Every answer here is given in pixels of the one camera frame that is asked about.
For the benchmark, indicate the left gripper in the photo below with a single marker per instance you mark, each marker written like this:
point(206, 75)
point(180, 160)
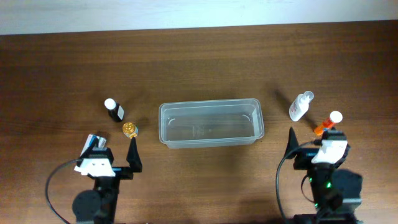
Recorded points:
point(121, 171)

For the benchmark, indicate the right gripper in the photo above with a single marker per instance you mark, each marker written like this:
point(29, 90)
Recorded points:
point(303, 160)

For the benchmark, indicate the gold lid balm jar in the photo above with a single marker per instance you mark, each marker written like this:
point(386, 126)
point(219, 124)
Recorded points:
point(130, 130)

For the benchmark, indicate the white spray bottle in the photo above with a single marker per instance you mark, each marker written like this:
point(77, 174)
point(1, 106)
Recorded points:
point(300, 105)

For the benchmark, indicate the orange tube white cap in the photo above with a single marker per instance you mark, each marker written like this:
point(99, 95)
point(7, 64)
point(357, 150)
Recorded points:
point(334, 117)

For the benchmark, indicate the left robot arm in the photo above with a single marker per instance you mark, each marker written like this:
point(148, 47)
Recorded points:
point(98, 205)

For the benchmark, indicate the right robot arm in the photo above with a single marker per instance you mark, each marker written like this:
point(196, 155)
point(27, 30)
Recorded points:
point(336, 192)

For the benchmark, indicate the clear plastic container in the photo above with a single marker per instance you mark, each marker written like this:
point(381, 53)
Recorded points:
point(211, 123)

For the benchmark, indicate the dark bottle white cap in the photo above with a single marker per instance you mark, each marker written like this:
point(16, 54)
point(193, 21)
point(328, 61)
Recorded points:
point(115, 110)

